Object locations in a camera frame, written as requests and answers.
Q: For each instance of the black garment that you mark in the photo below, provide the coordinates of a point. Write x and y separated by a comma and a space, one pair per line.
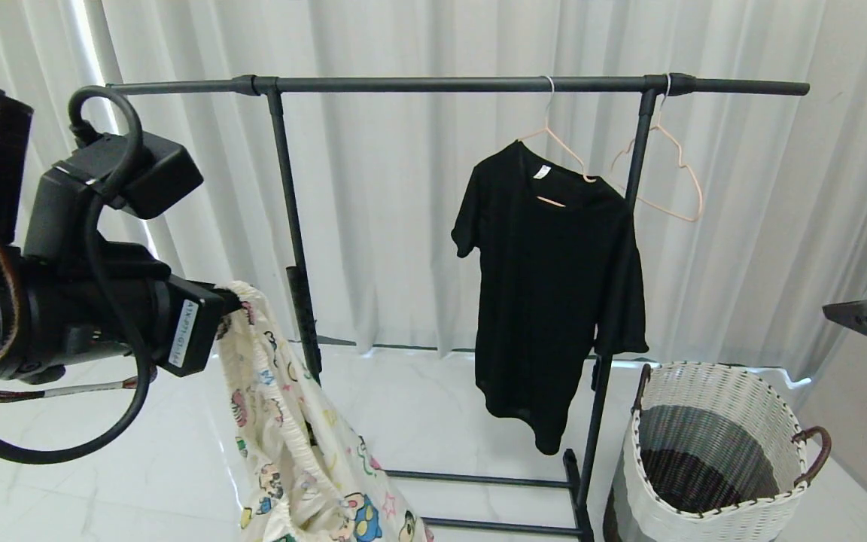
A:
546, 301

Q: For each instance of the cream printed garment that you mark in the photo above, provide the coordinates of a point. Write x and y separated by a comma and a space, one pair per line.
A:
290, 452

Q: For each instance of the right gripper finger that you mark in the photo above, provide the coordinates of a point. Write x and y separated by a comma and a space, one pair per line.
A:
866, 318

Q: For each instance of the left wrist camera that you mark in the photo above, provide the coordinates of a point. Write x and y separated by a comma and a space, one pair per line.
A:
162, 173

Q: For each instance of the pink clothes hanger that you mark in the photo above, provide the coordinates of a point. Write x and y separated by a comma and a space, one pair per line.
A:
697, 196
549, 128

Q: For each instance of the black clothes rack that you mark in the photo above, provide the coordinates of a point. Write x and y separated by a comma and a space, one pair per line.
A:
441, 83

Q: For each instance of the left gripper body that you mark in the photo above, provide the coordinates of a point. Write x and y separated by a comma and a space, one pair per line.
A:
177, 324

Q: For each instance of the white curtain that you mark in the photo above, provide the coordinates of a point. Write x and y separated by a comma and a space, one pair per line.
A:
403, 226

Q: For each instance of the white laundry basket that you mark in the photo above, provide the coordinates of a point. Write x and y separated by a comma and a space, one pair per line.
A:
712, 391

